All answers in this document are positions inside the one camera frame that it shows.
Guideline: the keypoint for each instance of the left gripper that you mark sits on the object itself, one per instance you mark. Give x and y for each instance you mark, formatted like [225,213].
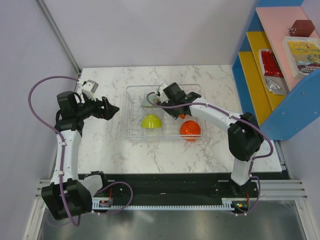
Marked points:
[109,110]

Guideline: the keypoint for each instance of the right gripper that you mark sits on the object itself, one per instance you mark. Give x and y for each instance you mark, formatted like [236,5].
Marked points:
[175,114]

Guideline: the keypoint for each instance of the yellow-green bowl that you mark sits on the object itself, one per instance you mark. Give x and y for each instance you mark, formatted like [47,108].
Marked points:
[151,121]

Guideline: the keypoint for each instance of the pale green ceramic bowl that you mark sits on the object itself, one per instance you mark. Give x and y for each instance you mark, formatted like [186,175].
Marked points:
[149,104]

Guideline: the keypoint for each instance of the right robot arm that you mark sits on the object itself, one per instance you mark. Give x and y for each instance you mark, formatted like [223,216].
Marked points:
[244,139]

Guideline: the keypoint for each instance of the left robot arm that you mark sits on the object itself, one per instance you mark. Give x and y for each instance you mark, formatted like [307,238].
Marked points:
[66,196]

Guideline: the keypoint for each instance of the crumpled silver wrapper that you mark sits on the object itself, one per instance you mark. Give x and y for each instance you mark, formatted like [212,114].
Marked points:
[273,87]

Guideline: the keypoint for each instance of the red packet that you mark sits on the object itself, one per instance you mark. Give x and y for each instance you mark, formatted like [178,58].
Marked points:
[269,64]

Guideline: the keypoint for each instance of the colourful shelf unit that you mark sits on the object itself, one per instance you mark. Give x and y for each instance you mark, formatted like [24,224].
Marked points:
[279,117]

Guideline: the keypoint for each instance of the clear box with yellow print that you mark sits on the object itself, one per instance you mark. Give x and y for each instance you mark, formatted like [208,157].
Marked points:
[303,55]

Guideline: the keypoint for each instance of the dark red box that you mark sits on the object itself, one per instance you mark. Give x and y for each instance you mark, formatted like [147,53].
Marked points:
[302,28]

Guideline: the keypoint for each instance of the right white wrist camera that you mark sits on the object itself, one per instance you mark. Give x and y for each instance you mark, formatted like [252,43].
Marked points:
[161,96]

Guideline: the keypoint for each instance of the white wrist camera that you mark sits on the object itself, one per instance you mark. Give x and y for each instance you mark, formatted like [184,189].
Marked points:
[161,96]
[88,89]

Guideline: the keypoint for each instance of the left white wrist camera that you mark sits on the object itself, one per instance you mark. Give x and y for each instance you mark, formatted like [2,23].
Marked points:
[88,89]

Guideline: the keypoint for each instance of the clear wire dish rack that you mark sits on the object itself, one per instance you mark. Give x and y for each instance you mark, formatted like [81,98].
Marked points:
[134,113]

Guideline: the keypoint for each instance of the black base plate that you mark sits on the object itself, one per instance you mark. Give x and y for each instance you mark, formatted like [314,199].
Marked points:
[175,189]

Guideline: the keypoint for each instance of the white slotted cable duct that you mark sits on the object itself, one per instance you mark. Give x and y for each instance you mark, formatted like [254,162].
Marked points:
[102,205]

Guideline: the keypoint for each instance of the aluminium frame rail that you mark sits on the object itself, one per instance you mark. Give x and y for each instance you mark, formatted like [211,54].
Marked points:
[58,34]

